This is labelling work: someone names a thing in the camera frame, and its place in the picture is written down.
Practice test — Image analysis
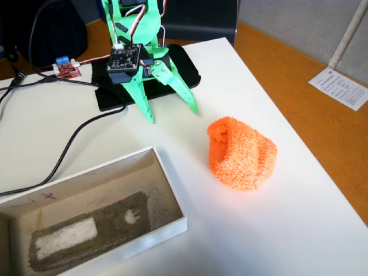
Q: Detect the brown foam insert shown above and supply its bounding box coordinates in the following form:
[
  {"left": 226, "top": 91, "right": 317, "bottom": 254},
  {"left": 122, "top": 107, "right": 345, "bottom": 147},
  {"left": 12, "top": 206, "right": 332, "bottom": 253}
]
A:
[{"left": 28, "top": 191, "right": 152, "bottom": 273}]

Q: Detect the thin black cable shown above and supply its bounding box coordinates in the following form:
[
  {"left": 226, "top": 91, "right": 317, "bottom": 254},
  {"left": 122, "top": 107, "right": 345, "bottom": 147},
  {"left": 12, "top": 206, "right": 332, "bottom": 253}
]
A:
[{"left": 0, "top": 76, "right": 63, "bottom": 93}]

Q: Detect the black bag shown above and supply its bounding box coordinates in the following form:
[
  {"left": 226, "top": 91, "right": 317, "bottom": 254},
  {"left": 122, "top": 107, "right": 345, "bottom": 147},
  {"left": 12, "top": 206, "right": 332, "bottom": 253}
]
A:
[{"left": 0, "top": 0, "right": 89, "bottom": 69}]

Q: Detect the black barrel plug cable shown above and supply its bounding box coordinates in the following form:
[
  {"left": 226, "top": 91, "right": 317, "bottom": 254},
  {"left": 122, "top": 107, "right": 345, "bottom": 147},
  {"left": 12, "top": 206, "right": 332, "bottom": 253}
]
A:
[{"left": 0, "top": 62, "right": 28, "bottom": 114}]

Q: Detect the white cardboard box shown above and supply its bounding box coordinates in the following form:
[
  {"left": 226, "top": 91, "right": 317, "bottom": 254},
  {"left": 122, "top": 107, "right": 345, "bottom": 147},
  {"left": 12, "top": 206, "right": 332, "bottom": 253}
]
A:
[{"left": 0, "top": 145, "right": 189, "bottom": 276}]

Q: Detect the black camera circuit board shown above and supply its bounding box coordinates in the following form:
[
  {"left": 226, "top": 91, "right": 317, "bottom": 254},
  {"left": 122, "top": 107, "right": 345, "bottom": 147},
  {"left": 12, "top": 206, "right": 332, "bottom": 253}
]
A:
[{"left": 106, "top": 43, "right": 144, "bottom": 85}]

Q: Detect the red circuit board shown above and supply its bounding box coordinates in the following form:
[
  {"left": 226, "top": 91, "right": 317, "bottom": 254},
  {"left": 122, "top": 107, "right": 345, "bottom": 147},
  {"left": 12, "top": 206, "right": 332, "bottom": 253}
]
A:
[{"left": 52, "top": 56, "right": 84, "bottom": 80}]

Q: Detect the white pole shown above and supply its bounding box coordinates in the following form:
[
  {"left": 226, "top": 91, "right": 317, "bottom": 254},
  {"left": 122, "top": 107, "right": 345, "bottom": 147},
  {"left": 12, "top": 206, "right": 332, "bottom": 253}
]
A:
[{"left": 329, "top": 0, "right": 368, "bottom": 70}]

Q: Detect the printed paper sheet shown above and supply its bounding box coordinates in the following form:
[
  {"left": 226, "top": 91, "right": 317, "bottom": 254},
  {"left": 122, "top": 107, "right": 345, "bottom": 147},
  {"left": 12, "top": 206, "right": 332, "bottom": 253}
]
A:
[{"left": 307, "top": 67, "right": 368, "bottom": 112}]

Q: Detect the black chair back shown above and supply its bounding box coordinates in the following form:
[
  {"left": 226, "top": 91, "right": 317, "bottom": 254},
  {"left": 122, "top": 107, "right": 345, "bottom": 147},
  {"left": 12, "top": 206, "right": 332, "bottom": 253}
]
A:
[{"left": 159, "top": 0, "right": 240, "bottom": 47}]

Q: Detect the green gripper black servo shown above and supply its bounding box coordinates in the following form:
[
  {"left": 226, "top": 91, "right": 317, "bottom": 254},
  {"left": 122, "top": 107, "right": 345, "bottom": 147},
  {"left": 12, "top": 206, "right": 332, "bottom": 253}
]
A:
[{"left": 121, "top": 44, "right": 199, "bottom": 125}]

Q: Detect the red white servo wire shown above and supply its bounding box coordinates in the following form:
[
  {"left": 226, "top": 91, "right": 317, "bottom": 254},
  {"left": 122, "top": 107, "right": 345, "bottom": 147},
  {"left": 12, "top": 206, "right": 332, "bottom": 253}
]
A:
[{"left": 75, "top": 55, "right": 113, "bottom": 68}]

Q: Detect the orange fuzzy sock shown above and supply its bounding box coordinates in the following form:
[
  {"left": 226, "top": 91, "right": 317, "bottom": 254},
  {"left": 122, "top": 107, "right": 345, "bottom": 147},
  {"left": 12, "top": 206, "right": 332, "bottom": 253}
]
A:
[{"left": 206, "top": 116, "right": 278, "bottom": 192}]

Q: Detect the long thick black cable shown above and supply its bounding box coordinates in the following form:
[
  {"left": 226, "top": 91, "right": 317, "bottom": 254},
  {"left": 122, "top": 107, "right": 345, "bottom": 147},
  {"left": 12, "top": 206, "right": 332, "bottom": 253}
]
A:
[{"left": 0, "top": 0, "right": 127, "bottom": 197}]

